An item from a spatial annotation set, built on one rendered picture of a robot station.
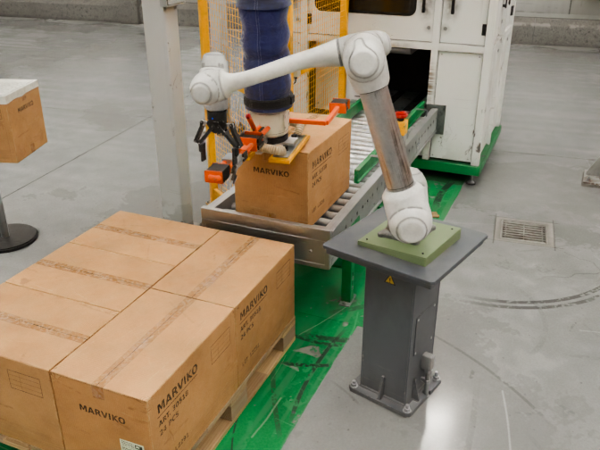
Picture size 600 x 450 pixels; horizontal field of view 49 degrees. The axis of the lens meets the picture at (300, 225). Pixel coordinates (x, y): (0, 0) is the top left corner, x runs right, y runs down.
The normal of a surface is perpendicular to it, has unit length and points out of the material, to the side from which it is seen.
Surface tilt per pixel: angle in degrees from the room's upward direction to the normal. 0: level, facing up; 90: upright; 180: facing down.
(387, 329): 90
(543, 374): 0
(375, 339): 90
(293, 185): 90
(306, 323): 0
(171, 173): 90
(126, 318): 0
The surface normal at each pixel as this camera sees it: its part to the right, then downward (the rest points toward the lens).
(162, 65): -0.39, 0.39
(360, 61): -0.11, 0.33
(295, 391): 0.00, -0.90
